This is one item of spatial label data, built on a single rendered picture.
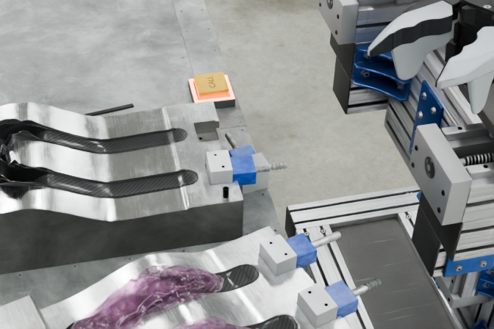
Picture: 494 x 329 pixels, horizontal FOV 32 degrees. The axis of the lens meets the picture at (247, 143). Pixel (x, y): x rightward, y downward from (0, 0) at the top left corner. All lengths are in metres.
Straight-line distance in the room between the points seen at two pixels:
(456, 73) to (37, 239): 0.84
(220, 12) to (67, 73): 1.74
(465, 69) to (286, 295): 0.67
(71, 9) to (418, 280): 1.06
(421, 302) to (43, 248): 1.07
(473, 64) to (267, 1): 2.90
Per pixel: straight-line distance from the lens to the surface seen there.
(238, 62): 3.17
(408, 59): 0.74
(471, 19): 0.75
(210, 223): 1.37
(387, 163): 2.79
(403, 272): 2.19
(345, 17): 1.64
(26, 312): 1.20
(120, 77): 1.76
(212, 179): 1.36
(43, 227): 1.33
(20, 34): 1.92
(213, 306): 1.22
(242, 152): 1.50
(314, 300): 1.23
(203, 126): 1.50
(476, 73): 0.67
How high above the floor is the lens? 1.83
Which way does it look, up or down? 41 degrees down
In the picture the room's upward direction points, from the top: 2 degrees clockwise
